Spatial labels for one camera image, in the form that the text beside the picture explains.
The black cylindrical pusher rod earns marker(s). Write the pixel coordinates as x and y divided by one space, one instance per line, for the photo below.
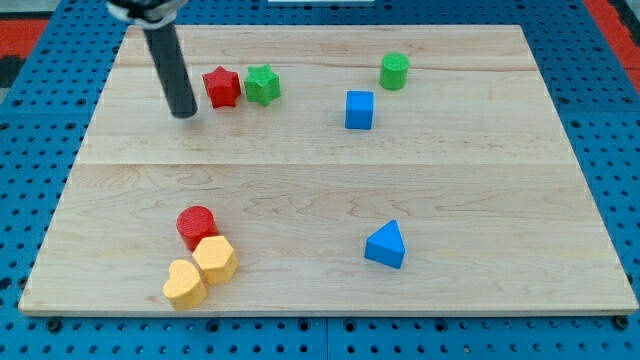
169 63

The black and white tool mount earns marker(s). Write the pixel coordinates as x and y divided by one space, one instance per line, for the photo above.
145 13

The red star block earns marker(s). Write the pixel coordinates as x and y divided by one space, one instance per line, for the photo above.
222 87

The green star block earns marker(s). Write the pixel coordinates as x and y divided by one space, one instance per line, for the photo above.
262 85

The red cylinder block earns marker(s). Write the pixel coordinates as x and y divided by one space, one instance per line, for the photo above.
195 223

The light wooden board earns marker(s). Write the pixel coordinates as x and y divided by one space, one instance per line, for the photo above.
469 157

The blue cube block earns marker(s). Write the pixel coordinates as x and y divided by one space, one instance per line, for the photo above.
359 110

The yellow hexagon block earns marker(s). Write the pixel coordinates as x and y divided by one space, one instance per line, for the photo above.
217 259

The green cylinder block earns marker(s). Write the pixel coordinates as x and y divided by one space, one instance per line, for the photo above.
394 71

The yellow heart block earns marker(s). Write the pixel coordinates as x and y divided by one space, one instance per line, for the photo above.
184 289

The blue triangle block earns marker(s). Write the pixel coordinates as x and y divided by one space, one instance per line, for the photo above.
386 246

